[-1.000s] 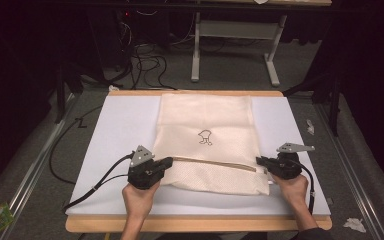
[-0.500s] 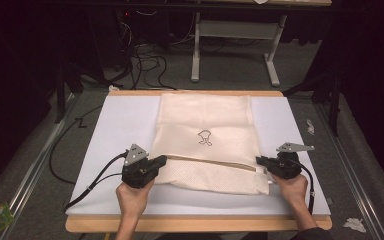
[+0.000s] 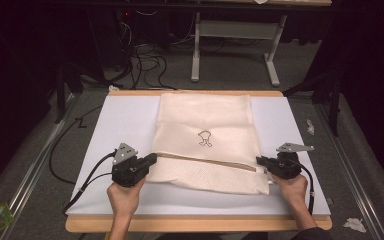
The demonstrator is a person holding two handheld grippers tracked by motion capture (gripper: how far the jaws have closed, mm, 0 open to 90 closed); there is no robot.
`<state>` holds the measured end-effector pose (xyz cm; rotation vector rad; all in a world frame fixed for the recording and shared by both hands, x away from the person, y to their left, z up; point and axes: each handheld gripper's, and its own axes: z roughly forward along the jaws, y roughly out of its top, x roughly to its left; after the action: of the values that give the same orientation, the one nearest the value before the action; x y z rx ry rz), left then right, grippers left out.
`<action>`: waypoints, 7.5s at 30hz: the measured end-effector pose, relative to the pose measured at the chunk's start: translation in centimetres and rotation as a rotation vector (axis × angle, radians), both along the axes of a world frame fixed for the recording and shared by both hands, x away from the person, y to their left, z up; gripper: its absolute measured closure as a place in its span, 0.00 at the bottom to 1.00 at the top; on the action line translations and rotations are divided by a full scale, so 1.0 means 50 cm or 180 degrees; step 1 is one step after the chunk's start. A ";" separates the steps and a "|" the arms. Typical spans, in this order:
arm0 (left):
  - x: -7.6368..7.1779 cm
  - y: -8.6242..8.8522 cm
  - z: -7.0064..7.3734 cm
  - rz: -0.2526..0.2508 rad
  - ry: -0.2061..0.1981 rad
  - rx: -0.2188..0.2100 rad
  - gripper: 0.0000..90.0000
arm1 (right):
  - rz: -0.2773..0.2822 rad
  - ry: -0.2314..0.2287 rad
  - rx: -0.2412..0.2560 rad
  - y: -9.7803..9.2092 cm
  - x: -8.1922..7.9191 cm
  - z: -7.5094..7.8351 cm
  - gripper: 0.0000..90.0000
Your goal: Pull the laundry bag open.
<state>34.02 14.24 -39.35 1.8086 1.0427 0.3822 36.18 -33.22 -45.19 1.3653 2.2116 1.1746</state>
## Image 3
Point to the person's right hand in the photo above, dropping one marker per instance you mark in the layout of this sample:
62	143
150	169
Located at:
291	193

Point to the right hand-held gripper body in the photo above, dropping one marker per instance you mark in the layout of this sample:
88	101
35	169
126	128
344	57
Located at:
288	166

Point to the crumpled white paper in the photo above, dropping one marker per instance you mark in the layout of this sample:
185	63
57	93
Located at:
355	225

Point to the person's left hand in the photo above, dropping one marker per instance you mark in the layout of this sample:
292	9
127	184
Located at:
125	200

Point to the white metal desk frame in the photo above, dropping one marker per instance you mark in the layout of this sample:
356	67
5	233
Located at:
236	30

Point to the wooden table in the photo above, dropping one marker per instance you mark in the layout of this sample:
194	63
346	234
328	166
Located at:
186	224

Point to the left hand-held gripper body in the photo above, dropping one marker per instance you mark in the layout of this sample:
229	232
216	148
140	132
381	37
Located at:
128	170

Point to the dark metal stand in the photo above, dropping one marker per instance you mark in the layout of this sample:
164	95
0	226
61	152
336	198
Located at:
61	93
335	100

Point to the white plastic scrap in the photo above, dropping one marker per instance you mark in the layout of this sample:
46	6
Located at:
310	127

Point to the white board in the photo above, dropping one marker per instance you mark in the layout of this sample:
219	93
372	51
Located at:
123	123

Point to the cream mesh zippered laundry bag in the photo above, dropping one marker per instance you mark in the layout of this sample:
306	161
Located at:
206	146

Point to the metal floor rail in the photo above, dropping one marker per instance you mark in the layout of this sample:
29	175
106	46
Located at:
30	173
346	176

